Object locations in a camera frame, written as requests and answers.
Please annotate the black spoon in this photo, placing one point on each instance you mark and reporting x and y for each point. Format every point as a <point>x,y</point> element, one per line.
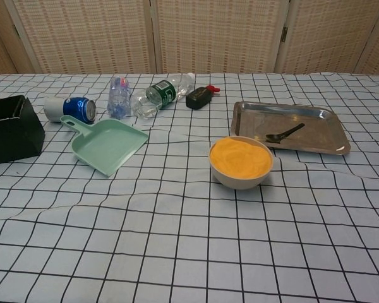
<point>276,137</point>

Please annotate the orange powder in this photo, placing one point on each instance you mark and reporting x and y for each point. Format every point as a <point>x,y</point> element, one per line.
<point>240,156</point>

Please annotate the white bowl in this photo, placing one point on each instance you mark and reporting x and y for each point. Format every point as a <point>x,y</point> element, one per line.
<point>240,183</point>

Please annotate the black red-capped sauce bottle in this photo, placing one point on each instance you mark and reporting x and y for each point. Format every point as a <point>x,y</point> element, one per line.
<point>197,98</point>

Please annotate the clear green-label water bottle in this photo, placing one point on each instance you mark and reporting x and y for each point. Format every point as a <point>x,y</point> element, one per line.
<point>164,93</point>

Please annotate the green plastic dustpan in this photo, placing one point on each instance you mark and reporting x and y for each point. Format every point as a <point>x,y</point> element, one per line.
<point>110,148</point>

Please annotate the checkered light blue tablecloth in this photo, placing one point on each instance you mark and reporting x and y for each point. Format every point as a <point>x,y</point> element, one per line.
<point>177,236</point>

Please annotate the small clear pink-label bottle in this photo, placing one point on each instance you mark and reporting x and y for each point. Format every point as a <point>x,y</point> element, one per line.
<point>118,101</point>

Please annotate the woven beige folding screen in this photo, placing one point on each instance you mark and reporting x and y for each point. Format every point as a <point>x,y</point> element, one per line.
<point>214,34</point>

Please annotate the blue and white soda can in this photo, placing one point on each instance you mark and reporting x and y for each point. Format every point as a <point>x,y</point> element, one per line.
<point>75,107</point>

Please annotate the stainless steel tray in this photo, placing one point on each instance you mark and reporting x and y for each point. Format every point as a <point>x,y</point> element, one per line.
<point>319,132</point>

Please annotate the black square box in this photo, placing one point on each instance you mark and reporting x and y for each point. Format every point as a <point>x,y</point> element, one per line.
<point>15,139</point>

